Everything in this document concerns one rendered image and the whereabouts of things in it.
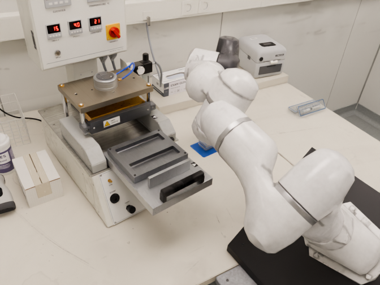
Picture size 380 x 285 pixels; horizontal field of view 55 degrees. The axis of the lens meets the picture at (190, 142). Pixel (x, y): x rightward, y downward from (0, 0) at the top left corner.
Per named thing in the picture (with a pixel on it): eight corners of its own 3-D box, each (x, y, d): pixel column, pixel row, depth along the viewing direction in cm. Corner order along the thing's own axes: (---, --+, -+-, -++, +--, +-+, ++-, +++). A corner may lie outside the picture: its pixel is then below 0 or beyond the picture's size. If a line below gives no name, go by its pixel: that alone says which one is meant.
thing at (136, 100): (70, 106, 129) (67, 82, 124) (125, 89, 141) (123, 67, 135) (92, 129, 119) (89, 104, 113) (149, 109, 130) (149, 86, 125)
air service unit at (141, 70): (123, 90, 149) (121, 56, 140) (152, 81, 157) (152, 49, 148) (129, 95, 146) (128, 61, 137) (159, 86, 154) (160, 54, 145)
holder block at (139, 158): (107, 154, 117) (107, 148, 115) (159, 134, 127) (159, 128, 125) (134, 184, 107) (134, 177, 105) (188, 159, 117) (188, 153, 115)
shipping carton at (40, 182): (17, 176, 137) (11, 158, 132) (51, 166, 143) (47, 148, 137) (26, 208, 125) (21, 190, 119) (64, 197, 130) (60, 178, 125)
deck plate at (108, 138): (38, 112, 142) (37, 109, 142) (116, 89, 160) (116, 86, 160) (90, 177, 114) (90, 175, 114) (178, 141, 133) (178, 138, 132)
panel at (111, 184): (113, 225, 121) (97, 174, 116) (184, 189, 137) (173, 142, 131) (115, 227, 119) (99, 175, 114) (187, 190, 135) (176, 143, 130)
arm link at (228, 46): (205, 82, 130) (233, 87, 128) (208, 48, 122) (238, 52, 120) (216, 63, 144) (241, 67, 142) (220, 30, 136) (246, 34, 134)
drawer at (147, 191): (103, 162, 119) (100, 143, 115) (158, 139, 131) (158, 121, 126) (152, 217, 102) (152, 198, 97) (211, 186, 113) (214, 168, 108)
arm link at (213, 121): (237, 119, 77) (189, 70, 85) (197, 175, 84) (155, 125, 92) (278, 122, 92) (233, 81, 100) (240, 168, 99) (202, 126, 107)
